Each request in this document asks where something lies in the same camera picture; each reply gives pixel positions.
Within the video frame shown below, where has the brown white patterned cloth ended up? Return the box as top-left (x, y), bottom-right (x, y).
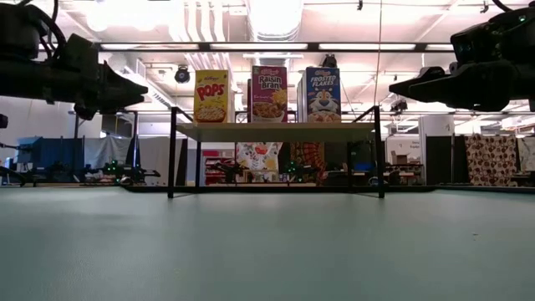
top-left (464, 133), bottom-right (519, 187)
top-left (517, 136), bottom-right (535, 172)

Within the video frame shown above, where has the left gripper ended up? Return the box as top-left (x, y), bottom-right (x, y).
top-left (0, 33), bottom-right (148, 121)

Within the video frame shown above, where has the grey tarp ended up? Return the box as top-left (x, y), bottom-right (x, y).
top-left (83, 134), bottom-right (131, 168)

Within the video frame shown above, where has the black metal table frame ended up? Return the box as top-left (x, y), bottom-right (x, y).
top-left (120, 182), bottom-right (535, 194)

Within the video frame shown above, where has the orange patterned cloth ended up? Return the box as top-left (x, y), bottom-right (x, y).
top-left (289, 140), bottom-right (326, 185)

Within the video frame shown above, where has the blue Frosted Flakes cereal box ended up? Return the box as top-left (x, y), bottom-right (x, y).
top-left (296, 66), bottom-right (342, 124)

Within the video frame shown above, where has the green table mat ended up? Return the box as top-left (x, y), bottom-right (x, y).
top-left (0, 186), bottom-right (535, 301)

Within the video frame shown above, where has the magenta Raisin Bran cereal box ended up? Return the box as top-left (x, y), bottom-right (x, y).
top-left (247, 65), bottom-right (289, 124)

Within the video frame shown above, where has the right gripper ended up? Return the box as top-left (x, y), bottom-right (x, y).
top-left (388, 6), bottom-right (535, 112)

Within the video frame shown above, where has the white hanging sheet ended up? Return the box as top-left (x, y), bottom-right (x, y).
top-left (138, 135), bottom-right (185, 186)

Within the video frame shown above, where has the yellow Corn Pops cereal box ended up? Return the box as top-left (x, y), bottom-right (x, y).
top-left (192, 69), bottom-right (235, 124)

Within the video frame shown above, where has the brown cardboard box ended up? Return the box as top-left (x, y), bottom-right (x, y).
top-left (390, 150), bottom-right (413, 166)

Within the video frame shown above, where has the red storage shelving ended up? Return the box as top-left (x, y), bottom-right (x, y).
top-left (202, 149), bottom-right (236, 186)

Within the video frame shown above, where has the blue partition wall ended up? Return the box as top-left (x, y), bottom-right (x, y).
top-left (15, 136), bottom-right (84, 171)

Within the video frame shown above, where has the wooden shelf black metal frame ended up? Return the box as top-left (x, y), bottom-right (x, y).
top-left (166, 105), bottom-right (386, 200)

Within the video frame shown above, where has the white floral cloth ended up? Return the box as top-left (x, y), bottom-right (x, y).
top-left (236, 141), bottom-right (284, 172)

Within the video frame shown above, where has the white column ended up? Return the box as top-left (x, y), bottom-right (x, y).
top-left (417, 115), bottom-right (456, 185)

